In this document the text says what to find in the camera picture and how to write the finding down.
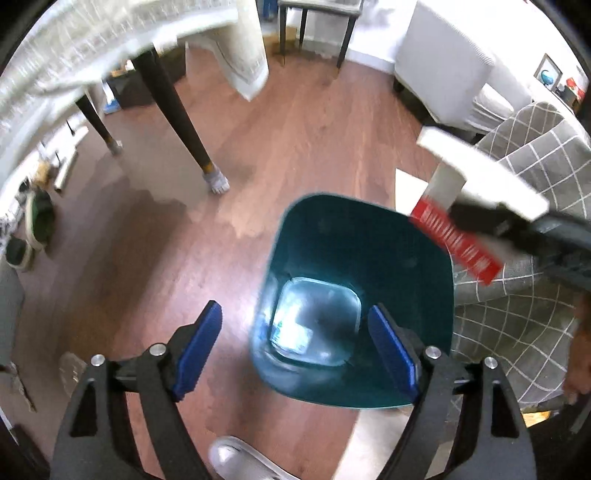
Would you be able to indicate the beige tablecloth side table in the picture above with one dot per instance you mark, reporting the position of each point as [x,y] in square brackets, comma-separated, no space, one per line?
[76,43]

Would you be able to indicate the white carton front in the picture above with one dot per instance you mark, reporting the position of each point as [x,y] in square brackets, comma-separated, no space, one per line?
[467,174]

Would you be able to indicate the front dark table leg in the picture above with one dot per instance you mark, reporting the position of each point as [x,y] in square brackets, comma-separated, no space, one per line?
[162,90]

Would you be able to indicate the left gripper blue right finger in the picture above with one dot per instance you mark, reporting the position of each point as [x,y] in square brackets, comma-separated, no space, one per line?
[491,439]

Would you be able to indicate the green white slipper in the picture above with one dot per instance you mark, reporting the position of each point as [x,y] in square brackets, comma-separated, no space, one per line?
[18,253]
[40,219]

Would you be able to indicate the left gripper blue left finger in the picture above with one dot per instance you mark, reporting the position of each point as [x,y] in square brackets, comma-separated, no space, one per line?
[95,439]

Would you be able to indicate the grey checked round tablecloth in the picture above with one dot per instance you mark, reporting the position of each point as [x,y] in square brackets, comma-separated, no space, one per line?
[523,318]

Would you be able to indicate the blue white plastic bag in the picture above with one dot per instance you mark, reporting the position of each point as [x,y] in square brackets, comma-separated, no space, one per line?
[316,322]

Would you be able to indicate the small blue globe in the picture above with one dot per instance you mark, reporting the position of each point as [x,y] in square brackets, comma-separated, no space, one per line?
[546,77]

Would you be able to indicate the picture frame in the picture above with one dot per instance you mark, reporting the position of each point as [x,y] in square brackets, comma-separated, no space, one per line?
[549,64]

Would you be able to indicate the silver rolled tube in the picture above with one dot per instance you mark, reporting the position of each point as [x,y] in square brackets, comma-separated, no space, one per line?
[66,164]

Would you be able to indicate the person right hand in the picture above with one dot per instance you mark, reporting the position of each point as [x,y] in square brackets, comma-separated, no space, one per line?
[578,380]

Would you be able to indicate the dark teal trash bin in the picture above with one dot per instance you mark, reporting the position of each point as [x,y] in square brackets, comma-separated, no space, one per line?
[333,259]

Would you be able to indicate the grey dining chair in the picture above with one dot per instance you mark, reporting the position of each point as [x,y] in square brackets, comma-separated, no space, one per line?
[319,22]

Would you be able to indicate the dark table leg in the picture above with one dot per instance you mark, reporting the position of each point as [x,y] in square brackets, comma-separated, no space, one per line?
[162,90]
[86,107]

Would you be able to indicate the rear dark table leg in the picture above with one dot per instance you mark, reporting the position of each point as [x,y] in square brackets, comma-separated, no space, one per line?
[86,107]

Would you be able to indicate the black storage box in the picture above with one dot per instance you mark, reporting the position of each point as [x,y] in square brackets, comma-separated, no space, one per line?
[128,88]

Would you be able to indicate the grey armchair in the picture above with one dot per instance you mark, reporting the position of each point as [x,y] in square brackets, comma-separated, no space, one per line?
[448,62]

